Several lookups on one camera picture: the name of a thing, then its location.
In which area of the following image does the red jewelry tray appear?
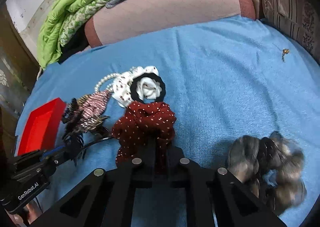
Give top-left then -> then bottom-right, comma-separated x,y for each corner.
17,98 -> 66,156

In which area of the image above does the green quilt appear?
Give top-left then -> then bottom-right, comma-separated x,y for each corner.
37,0 -> 111,69

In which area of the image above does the white dotted scrunchie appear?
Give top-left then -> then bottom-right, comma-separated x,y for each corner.
112,66 -> 162,108

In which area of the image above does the dark red dotted scrunchie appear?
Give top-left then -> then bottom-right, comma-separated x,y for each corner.
112,101 -> 176,165

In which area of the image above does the plaid red scrunchie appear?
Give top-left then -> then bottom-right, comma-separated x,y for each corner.
77,90 -> 111,119

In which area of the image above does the person's left hand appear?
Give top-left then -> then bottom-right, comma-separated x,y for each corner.
8,200 -> 43,226

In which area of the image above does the white pearl bracelet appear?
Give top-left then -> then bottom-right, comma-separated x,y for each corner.
94,72 -> 121,94

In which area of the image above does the striped beige cushion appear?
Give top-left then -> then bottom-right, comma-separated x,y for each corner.
262,0 -> 319,62

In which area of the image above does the pink bolster pillow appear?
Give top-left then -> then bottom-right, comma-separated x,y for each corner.
85,0 -> 256,47

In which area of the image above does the blue bed sheet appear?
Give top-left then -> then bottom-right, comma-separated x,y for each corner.
16,16 -> 319,226

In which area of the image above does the grey sheer scrunchie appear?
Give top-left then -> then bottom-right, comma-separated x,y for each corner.
227,131 -> 307,216

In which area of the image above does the black hair tie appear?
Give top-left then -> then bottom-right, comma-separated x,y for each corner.
130,73 -> 167,104

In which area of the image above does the wooden glass door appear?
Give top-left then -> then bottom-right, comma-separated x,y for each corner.
1,4 -> 39,156

